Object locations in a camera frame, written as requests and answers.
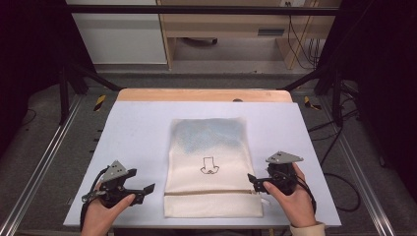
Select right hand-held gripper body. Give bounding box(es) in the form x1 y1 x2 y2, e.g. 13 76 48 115
264 150 305 197

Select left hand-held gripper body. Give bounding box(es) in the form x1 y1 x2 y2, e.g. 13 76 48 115
82 159 138 209

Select cream mesh laundry bag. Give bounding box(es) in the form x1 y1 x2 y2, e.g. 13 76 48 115
163 117 265 218

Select person's right hand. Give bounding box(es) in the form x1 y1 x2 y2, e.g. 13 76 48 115
263 162 318 229

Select person's left hand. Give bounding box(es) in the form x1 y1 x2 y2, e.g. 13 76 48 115
80 182 137 236

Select yellow black tape strip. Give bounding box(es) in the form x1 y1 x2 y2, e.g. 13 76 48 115
303 95 323 111
93 94 107 112

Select black metal stand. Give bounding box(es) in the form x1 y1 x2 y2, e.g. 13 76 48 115
58 61 123 126
280 62 345 128

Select dark curtain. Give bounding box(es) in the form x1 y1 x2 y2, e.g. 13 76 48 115
0 0 96 159
314 0 417 202

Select white cabinet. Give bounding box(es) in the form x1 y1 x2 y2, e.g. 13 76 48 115
65 0 168 65

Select light wooden desk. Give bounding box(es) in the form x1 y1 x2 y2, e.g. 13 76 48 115
156 0 342 71

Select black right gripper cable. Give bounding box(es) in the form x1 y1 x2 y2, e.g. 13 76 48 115
294 175 318 214

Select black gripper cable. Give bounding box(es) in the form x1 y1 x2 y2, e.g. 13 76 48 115
294 175 318 214
79 166 110 231

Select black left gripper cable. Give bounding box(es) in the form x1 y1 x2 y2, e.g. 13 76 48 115
79 166 110 231

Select black floor cable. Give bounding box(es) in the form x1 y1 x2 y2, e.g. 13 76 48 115
307 107 362 213

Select aluminium floor rail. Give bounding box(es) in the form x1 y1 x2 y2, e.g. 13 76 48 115
0 93 84 236
319 95 398 236

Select black hanging desk cables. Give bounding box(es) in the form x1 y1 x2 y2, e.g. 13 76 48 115
284 1 322 71

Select black horizontal frame bar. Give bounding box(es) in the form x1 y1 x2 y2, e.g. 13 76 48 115
65 4 339 17

